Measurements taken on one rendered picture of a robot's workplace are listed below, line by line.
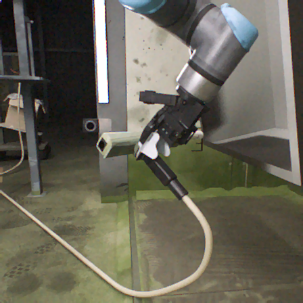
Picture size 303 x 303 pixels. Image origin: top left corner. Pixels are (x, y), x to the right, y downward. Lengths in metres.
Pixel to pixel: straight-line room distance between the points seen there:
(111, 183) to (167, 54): 0.87
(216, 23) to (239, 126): 0.74
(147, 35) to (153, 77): 0.24
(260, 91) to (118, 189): 1.01
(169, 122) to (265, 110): 0.76
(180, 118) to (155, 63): 1.07
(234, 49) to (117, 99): 1.14
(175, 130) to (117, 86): 1.07
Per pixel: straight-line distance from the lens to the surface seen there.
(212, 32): 0.54
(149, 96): 0.62
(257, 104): 1.25
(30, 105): 1.90
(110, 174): 1.65
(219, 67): 0.53
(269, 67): 1.28
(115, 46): 1.63
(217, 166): 1.75
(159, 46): 1.65
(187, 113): 0.57
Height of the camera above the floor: 0.63
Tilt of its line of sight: 11 degrees down
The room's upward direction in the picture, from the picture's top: straight up
